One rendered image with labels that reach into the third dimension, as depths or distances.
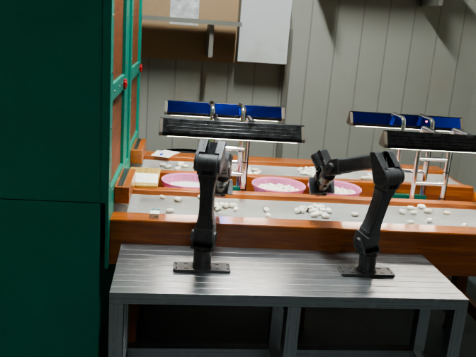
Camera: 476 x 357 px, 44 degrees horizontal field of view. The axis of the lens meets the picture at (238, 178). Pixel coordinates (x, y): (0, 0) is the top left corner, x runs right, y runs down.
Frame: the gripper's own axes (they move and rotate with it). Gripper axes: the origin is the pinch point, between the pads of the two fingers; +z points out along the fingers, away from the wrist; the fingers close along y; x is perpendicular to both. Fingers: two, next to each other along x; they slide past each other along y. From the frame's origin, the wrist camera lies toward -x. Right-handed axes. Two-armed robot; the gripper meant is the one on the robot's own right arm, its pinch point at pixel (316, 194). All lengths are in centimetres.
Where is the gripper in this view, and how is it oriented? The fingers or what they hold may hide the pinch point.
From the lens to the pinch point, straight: 246.2
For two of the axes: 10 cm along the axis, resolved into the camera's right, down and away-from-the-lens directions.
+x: 0.0, 9.1, -4.2
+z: -1.1, 4.2, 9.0
